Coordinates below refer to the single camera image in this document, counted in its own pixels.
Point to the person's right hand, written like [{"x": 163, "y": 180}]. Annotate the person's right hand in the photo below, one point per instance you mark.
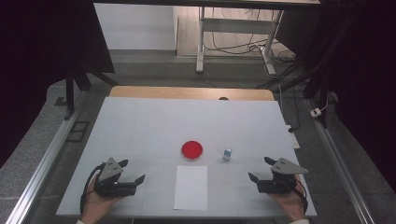
[{"x": 292, "y": 205}]

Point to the white paper sheet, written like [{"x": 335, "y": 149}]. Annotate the white paper sheet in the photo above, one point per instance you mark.
[{"x": 190, "y": 188}]

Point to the dark table grommet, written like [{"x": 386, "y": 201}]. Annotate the dark table grommet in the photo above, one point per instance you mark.
[{"x": 223, "y": 98}]

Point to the aluminium rail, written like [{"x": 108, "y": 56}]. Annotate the aluminium rail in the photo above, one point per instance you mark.
[
  {"x": 43, "y": 161},
  {"x": 339, "y": 161}
]

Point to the wooden table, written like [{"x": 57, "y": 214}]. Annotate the wooden table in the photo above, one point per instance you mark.
[{"x": 186, "y": 92}]

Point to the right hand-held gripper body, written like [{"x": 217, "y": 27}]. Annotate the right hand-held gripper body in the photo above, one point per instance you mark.
[{"x": 277, "y": 185}]

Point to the person's left hand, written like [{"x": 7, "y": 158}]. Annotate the person's left hand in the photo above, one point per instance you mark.
[{"x": 93, "y": 207}]

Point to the black curtain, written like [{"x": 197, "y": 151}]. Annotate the black curtain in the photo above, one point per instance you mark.
[
  {"x": 31, "y": 62},
  {"x": 367, "y": 93}
]

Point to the large white table cover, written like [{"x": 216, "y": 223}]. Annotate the large white table cover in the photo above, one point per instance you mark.
[{"x": 149, "y": 124}]

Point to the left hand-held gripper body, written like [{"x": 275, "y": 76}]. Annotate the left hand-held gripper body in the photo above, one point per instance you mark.
[{"x": 107, "y": 186}]

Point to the black metal stand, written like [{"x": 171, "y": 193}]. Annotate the black metal stand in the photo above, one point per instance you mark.
[
  {"x": 323, "y": 93},
  {"x": 69, "y": 93}
]

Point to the small white adapter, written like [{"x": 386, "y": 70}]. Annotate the small white adapter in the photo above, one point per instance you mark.
[{"x": 316, "y": 112}]

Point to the round red ink pad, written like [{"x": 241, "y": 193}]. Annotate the round red ink pad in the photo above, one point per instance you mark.
[{"x": 192, "y": 149}]

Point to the small white stamp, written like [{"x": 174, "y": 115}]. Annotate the small white stamp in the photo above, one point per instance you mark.
[{"x": 227, "y": 154}]

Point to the white desk frame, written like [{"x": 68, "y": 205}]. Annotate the white desk frame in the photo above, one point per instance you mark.
[{"x": 236, "y": 25}]

